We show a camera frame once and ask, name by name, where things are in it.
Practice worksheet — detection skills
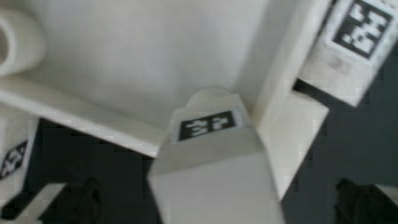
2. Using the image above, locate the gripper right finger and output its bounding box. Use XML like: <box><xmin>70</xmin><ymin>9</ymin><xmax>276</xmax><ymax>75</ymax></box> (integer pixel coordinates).
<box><xmin>333</xmin><ymin>179</ymin><xmax>398</xmax><ymax>224</ymax></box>

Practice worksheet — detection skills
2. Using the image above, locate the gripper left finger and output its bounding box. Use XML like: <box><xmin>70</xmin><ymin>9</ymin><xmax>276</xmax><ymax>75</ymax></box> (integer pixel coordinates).
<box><xmin>5</xmin><ymin>177</ymin><xmax>106</xmax><ymax>224</ymax></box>

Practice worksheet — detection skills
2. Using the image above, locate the white leg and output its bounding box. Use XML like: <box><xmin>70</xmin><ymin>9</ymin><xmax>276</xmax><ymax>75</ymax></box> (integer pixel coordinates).
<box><xmin>298</xmin><ymin>0</ymin><xmax>398</xmax><ymax>107</ymax></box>
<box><xmin>0</xmin><ymin>106</ymin><xmax>38</xmax><ymax>207</ymax></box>
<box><xmin>147</xmin><ymin>88</ymin><xmax>285</xmax><ymax>224</ymax></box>

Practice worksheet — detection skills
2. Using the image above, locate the white square tabletop part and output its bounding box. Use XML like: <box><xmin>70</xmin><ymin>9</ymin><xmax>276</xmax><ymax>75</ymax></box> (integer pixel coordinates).
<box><xmin>0</xmin><ymin>0</ymin><xmax>330</xmax><ymax>194</ymax></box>

